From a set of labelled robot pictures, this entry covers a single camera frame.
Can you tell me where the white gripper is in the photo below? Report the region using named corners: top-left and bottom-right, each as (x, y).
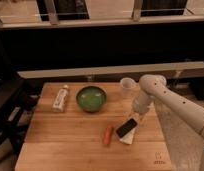
top-left (131, 91), bottom-right (152, 120)

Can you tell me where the black eraser block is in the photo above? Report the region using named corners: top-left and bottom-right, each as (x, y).
top-left (116, 118), bottom-right (138, 138)

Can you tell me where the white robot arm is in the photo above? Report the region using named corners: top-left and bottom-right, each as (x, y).
top-left (132, 74), bottom-right (204, 171)

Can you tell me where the white sponge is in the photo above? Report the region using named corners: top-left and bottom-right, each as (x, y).
top-left (119, 113), bottom-right (146, 146)

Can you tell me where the orange carrot toy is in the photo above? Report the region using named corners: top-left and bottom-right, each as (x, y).
top-left (103, 125), bottom-right (113, 145)

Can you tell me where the green bowl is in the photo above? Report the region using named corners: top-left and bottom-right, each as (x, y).
top-left (76, 86), bottom-right (107, 113)

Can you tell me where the wooden cutting board table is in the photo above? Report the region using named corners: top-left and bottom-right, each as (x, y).
top-left (15, 83), bottom-right (172, 171)

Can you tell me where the long wooden bench shelf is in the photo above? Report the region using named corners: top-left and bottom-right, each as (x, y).
top-left (18, 61), bottom-right (204, 79)

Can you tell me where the white plastic bottle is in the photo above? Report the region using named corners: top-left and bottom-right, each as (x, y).
top-left (52, 85), bottom-right (69, 112)

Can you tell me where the black side furniture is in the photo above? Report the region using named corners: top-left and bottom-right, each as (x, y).
top-left (0, 77), bottom-right (39, 151)

